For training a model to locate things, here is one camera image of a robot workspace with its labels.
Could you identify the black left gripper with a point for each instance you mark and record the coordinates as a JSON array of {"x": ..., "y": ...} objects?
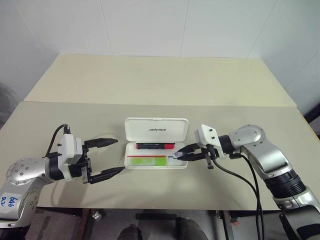
[{"x": 86, "y": 167}]

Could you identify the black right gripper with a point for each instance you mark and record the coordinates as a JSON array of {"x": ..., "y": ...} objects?
[{"x": 209, "y": 153}]

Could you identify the green highlighter with clear cap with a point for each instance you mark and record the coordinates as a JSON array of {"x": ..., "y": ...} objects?
[{"x": 140, "y": 161}]

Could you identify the white hard pencil case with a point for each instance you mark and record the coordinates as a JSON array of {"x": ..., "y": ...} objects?
[{"x": 156, "y": 130}]

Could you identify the black marker with red cap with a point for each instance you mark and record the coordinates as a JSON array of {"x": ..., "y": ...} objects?
[{"x": 150, "y": 146}]

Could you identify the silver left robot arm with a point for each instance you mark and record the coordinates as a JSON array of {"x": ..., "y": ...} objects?
[{"x": 25, "y": 172}]

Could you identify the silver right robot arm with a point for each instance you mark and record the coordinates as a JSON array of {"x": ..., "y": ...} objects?
[{"x": 260, "y": 150}]

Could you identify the small silver metal fitting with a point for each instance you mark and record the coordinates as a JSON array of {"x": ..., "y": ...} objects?
[{"x": 96, "y": 215}]

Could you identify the dark rounded shape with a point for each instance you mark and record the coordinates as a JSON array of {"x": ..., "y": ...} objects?
[{"x": 131, "y": 233}]

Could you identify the white label blue handwriting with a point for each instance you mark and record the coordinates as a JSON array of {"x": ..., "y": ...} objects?
[{"x": 10, "y": 203}]

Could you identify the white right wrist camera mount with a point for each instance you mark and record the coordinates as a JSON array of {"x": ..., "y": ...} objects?
[{"x": 207, "y": 135}]

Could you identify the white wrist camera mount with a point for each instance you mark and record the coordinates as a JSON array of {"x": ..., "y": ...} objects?
[
  {"x": 207, "y": 135},
  {"x": 68, "y": 147}
]

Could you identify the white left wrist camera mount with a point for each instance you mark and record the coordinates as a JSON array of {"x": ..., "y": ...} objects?
[{"x": 68, "y": 147}]

